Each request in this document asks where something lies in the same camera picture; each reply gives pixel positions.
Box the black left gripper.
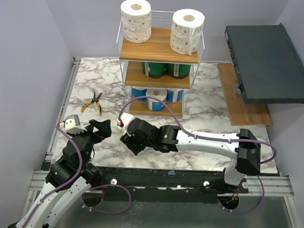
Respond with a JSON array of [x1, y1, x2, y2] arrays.
[[68, 117, 112, 169]]

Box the blue paper roll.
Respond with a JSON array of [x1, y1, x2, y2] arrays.
[[166, 89, 184, 103]]

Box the white wire wooden shelf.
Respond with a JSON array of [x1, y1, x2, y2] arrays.
[[116, 10, 205, 117]]

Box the green roll back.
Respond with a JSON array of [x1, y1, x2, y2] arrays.
[[141, 61, 167, 79]]

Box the green roll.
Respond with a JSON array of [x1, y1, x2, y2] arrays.
[[141, 61, 167, 79], [166, 63, 191, 79]]

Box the green roll front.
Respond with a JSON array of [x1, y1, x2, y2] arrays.
[[166, 63, 191, 79]]

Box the pink dotted roll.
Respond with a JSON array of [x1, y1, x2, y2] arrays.
[[170, 8, 205, 56], [120, 0, 152, 44]]

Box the pink dotted roll front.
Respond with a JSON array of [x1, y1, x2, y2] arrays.
[[170, 8, 205, 56]]

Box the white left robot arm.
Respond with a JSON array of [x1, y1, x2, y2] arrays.
[[8, 115, 111, 228]]

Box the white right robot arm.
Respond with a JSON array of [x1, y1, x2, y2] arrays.
[[119, 113, 261, 193]]

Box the wooden board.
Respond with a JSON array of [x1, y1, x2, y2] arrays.
[[214, 62, 275, 128]]

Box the dark green metal box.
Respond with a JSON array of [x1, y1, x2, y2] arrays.
[[224, 24, 304, 105]]

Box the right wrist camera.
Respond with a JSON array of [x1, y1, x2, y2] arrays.
[[117, 112, 135, 129]]

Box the yellow handled pliers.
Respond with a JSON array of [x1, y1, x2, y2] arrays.
[[81, 92, 102, 115]]

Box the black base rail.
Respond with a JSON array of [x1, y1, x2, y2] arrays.
[[78, 163, 248, 204]]

